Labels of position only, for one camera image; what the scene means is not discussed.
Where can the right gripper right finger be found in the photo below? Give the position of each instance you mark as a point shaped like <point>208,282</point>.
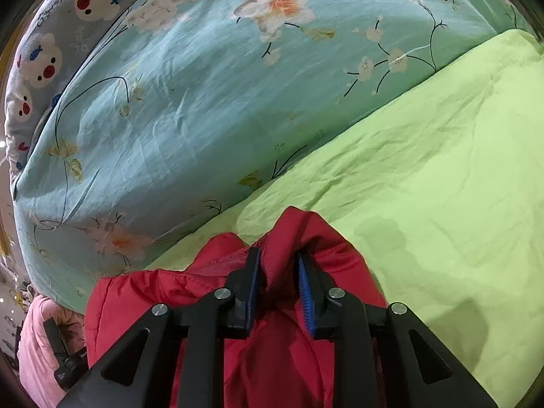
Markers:
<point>332,314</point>

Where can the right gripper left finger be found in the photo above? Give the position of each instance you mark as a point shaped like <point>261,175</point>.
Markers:
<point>226,313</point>

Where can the red quilted down jacket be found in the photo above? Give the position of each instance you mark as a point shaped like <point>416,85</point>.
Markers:
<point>279,365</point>

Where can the pink quilted blanket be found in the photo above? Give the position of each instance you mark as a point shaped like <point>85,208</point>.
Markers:
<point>35,355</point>

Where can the light green bed sheet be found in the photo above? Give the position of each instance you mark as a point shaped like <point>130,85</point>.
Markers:
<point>441,191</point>

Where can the teal floral duvet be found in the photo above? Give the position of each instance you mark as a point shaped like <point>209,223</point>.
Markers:
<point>184,107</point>

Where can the grey pig pattern pillow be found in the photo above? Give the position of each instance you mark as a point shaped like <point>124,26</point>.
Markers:
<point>57,42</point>

